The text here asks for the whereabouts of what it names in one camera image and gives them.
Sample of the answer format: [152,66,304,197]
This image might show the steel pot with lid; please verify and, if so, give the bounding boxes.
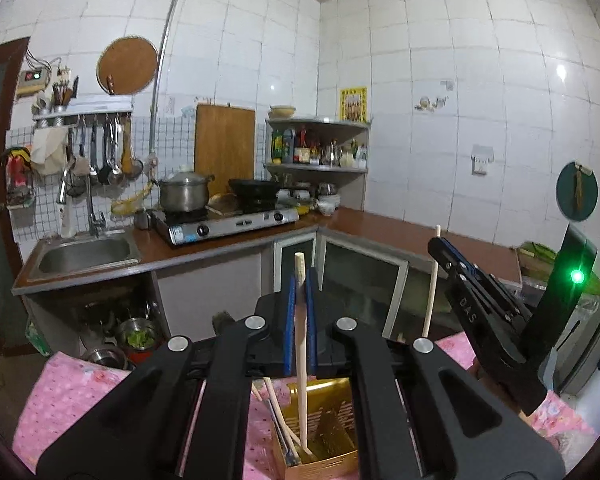
[156,170,215,213]

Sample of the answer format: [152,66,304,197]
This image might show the steel sink faucet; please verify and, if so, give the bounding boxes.
[82,175,108,238]

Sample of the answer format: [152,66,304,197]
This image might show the yellow perforated utensil holder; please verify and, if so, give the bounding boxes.
[252,377,361,480]

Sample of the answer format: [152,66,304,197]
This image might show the brown kitchen countertop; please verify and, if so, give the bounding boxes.
[12,205,523,296]

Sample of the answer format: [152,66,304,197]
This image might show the metal flexible pipe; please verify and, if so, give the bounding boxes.
[147,0,191,161]

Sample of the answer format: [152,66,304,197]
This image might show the round wooden cutting board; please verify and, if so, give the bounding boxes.
[96,36,160,96]

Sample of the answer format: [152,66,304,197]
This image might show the white ceramic bowls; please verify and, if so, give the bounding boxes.
[314,195,342,216]

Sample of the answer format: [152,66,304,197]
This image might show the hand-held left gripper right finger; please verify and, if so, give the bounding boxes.
[305,267,566,480]

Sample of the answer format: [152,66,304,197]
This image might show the row of hanging kitchen utensils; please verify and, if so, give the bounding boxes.
[62,112,145,196]

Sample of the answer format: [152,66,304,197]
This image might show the white wall socket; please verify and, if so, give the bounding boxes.
[471,145,495,176]

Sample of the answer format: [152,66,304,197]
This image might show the green round wall plate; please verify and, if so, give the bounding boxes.
[555,160,600,222]

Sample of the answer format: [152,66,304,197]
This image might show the pink floral tablecloth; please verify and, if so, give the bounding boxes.
[12,332,598,480]

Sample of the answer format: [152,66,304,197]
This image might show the dark utensil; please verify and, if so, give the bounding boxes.
[251,386,301,465]

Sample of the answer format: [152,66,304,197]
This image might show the wall utensil rack shelf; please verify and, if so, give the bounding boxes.
[32,95,135,128]

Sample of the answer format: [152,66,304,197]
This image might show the red and yellow bag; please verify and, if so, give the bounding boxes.
[0,145,33,208]

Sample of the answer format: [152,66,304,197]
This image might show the corner wall shelf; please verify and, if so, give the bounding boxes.
[264,116,371,176]

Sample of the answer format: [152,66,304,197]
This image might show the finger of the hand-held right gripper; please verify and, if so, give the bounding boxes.
[426,235,532,324]
[446,271,529,377]

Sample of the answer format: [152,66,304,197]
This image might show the steel kitchen sink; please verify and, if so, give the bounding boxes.
[27,234,141,281]

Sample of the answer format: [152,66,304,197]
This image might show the white hanging cloth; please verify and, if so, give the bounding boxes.
[30,127,70,177]

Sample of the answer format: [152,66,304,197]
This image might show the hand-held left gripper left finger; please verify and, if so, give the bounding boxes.
[36,277,297,480]

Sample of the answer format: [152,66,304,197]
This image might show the black wok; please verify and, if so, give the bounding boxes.
[227,177,281,201]

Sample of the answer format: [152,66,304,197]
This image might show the steel basin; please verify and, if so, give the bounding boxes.
[82,346,128,368]

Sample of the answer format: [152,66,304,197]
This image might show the wall electrical box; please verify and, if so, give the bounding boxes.
[16,67,51,97]

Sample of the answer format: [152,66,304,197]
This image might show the yellow wall poster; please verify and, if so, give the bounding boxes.
[339,86,368,123]

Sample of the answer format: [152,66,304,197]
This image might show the wooden chopstick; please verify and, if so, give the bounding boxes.
[279,417,317,459]
[421,225,442,340]
[294,253,312,456]
[263,378,303,456]

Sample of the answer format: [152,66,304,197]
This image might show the glass door kitchen cabinet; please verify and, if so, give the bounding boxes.
[272,232,411,341]

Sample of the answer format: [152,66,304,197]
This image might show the red label bottle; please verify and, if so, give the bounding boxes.
[295,127,312,165]

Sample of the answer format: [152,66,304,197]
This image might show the steel bowl with greens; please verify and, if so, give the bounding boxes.
[114,317,162,353]

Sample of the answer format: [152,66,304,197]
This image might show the steel gas stove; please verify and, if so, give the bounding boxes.
[152,205,301,247]

